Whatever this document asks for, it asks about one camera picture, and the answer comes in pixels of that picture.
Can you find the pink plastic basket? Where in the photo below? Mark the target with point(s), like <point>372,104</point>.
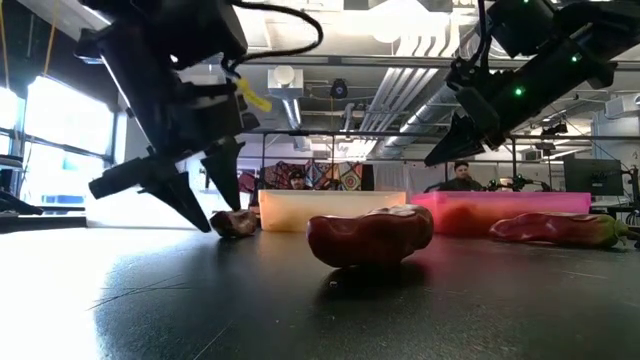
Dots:
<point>465,212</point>

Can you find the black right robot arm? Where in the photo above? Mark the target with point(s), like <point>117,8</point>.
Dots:
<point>600,25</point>

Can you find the orange plastic basket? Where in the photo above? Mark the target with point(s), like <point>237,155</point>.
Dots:
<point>290,210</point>

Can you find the long red chili pepper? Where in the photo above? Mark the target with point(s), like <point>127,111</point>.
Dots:
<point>370,240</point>

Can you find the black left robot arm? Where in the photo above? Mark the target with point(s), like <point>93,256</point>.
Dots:
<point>200,30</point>

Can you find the colourful patterned tapestry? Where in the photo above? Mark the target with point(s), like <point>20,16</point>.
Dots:
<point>325,175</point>

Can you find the black computer monitor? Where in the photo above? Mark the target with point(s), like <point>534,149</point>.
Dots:
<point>594,177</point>

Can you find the bright window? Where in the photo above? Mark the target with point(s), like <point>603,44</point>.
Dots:
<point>67,130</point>

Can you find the grey overhead beam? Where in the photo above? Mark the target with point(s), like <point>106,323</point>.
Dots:
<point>375,61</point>

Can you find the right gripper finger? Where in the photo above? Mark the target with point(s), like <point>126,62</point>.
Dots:
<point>457,142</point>

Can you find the yellow tape tag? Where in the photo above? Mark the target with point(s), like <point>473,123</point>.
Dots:
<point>252,95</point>

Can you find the black metal rack frame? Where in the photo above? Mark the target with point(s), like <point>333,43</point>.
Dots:
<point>375,134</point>

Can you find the red pepper green stem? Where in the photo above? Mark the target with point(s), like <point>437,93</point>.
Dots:
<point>555,229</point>

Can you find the black table mat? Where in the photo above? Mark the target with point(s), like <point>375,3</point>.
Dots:
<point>450,310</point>

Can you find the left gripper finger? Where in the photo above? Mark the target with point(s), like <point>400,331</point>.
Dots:
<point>225,175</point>
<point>172,192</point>

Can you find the dark red pepper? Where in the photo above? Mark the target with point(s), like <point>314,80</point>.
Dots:
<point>235,225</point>

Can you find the person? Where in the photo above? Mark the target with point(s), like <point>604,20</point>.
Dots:
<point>461,176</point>
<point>297,179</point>

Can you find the black dome camera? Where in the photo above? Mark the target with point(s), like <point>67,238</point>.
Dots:
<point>339,89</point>

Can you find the silver ventilation duct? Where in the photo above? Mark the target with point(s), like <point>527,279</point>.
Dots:
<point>435,110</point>

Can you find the black equipment stand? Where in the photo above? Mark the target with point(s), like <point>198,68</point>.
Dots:
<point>634,195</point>

